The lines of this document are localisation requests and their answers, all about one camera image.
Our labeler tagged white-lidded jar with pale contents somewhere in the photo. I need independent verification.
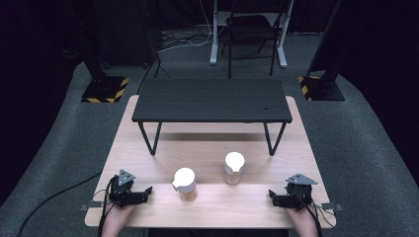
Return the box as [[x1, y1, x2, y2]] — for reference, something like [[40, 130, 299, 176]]
[[223, 151, 246, 186]]

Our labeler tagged black folding chair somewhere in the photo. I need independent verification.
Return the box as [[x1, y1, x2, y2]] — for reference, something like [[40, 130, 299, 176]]
[[220, 14, 281, 79]]

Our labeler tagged black raised shelf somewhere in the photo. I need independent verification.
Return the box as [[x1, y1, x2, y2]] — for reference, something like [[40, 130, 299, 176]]
[[131, 78, 293, 157]]

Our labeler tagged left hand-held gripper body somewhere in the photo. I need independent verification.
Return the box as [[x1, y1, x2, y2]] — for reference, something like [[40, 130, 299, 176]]
[[108, 169, 140, 208]]

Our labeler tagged white desk frame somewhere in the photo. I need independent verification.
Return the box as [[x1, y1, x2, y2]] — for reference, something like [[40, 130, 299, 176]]
[[209, 0, 295, 69]]

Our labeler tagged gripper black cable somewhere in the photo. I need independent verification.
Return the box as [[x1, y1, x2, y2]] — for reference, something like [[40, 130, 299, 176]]
[[290, 187, 335, 237], [92, 176, 121, 237]]

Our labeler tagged person's right hand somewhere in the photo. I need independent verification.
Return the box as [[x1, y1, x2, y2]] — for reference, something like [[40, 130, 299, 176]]
[[284, 204, 318, 229]]

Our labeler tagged black stand with striped base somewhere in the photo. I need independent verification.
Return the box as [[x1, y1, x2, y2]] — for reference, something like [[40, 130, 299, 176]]
[[297, 0, 346, 102], [81, 48, 130, 104]]

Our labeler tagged white-lidded jar with orange contents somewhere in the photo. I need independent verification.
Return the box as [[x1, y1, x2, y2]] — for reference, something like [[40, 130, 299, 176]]
[[171, 167, 198, 202]]

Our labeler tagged person's left hand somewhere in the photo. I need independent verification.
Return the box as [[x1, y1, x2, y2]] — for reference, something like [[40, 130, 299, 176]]
[[104, 201, 136, 229]]

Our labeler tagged black floor cable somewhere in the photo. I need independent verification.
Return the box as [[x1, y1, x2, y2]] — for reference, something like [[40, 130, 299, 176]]
[[16, 171, 103, 237]]

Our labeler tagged grey table edge clip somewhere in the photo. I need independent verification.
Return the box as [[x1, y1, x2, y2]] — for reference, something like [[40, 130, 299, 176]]
[[79, 200, 103, 211], [320, 201, 344, 212]]

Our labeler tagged bundle of floor cables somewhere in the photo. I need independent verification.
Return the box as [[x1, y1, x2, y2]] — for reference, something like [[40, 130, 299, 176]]
[[157, 28, 215, 53]]

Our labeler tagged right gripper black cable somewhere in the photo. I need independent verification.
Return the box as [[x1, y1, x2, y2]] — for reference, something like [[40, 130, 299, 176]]
[[290, 187, 335, 237]]

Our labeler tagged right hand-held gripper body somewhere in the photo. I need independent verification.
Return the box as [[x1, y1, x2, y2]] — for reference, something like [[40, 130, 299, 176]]
[[278, 173, 318, 212]]

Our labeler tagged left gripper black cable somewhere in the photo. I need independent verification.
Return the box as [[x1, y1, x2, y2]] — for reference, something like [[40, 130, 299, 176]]
[[92, 176, 121, 237]]

